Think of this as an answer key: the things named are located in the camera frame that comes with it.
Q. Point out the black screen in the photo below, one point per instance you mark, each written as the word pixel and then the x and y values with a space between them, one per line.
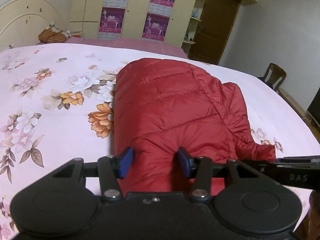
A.
pixel 314 107

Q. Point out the cream corner shelves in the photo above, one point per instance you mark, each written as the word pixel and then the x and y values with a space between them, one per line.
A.
pixel 193 30

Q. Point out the cream arched headboard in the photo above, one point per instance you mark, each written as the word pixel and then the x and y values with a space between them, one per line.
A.
pixel 25 17

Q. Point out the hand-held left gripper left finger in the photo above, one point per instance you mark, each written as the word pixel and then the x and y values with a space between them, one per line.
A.
pixel 126 162

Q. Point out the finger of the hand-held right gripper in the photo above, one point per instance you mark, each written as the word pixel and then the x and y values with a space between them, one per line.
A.
pixel 295 160

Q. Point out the brown wooden door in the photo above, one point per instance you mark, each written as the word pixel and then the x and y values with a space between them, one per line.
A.
pixel 215 25

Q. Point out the wooden chair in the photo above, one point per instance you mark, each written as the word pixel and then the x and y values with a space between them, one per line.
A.
pixel 273 76

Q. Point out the brown patterned pillow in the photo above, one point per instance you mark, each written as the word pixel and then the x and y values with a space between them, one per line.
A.
pixel 52 35

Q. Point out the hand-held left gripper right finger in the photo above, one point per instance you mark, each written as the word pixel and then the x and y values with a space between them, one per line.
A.
pixel 184 162

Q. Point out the red puffer jacket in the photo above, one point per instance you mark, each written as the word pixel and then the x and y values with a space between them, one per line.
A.
pixel 175 110

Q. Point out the light blue shelf ornament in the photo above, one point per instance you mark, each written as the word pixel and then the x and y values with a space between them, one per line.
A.
pixel 196 13

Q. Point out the plain pink bedspread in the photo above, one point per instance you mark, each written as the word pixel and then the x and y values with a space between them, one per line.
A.
pixel 140 43

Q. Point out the cream wardrobe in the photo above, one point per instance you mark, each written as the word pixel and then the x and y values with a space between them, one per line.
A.
pixel 136 5

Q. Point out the floral pink bed sheet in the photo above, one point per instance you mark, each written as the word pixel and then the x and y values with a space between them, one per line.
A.
pixel 50 92

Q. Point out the person's right forearm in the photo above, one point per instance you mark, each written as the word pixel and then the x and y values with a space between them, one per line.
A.
pixel 314 212

